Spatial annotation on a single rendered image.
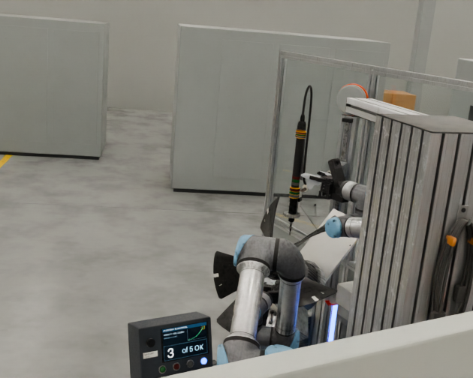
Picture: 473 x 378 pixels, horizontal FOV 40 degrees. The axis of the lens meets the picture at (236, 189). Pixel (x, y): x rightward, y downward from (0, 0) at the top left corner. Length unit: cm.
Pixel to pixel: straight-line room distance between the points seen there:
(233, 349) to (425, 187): 82
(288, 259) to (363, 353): 171
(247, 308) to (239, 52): 616
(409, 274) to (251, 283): 69
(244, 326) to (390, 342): 156
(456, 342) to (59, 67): 923
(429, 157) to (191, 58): 661
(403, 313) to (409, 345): 112
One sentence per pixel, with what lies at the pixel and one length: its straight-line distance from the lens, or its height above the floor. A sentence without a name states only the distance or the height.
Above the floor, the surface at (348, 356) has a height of 200.
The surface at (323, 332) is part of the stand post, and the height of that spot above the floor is 79.
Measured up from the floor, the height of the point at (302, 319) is 99.
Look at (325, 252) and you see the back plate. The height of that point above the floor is 120.
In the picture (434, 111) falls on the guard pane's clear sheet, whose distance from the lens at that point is 315.
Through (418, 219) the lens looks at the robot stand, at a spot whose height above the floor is 182.
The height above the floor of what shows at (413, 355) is 199.
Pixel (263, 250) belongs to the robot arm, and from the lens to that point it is 225.
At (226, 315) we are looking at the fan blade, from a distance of 290.
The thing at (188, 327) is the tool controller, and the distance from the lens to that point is 223.
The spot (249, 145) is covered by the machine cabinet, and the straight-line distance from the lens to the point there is 826.
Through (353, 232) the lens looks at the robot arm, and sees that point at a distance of 235.
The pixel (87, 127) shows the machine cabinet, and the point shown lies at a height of 47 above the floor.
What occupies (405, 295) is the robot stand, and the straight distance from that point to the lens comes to 168.
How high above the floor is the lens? 225
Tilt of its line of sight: 15 degrees down
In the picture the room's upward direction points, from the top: 5 degrees clockwise
